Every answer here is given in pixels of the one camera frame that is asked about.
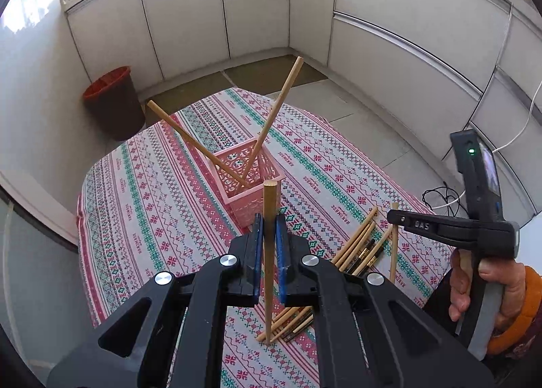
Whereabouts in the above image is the light wooden chopstick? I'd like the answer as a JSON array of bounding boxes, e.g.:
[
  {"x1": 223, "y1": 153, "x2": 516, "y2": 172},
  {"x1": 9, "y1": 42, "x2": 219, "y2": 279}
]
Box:
[{"x1": 146, "y1": 101, "x2": 248, "y2": 187}]

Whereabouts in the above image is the orange sleeve forearm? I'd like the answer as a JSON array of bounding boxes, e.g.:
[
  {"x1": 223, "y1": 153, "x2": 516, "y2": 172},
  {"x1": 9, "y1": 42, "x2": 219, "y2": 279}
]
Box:
[{"x1": 486, "y1": 265, "x2": 542, "y2": 357}]

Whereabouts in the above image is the person's right hand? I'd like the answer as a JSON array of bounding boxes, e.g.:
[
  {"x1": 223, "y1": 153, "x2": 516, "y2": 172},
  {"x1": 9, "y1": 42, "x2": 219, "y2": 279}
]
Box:
[{"x1": 448, "y1": 249, "x2": 530, "y2": 334}]

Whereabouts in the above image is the pink perforated utensil holder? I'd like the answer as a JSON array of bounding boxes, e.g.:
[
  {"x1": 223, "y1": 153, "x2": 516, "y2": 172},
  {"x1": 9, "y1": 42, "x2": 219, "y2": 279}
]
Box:
[{"x1": 209, "y1": 138, "x2": 286, "y2": 228}]

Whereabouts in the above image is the patterned woven tablecloth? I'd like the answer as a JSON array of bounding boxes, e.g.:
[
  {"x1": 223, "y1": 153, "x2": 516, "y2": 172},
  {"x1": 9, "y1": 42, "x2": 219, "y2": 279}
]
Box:
[{"x1": 75, "y1": 86, "x2": 454, "y2": 388}]

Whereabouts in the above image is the red-rimmed dark trash bin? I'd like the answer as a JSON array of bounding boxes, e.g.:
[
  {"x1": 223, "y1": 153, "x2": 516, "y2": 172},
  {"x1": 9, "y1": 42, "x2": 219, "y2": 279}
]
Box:
[{"x1": 82, "y1": 66, "x2": 145, "y2": 141}]

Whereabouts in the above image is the black cable bundle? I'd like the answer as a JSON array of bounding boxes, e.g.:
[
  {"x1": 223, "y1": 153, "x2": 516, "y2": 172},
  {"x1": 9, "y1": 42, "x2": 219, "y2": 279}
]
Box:
[{"x1": 421, "y1": 180, "x2": 467, "y2": 218}]

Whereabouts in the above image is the black camera with screen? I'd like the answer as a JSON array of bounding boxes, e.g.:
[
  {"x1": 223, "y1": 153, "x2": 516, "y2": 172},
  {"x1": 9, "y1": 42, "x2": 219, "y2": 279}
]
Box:
[{"x1": 450, "y1": 129, "x2": 503, "y2": 222}]

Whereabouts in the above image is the white power cable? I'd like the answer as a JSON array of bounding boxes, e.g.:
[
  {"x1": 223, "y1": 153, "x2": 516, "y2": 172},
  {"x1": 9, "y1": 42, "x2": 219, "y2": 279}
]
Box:
[{"x1": 427, "y1": 6, "x2": 542, "y2": 211}]

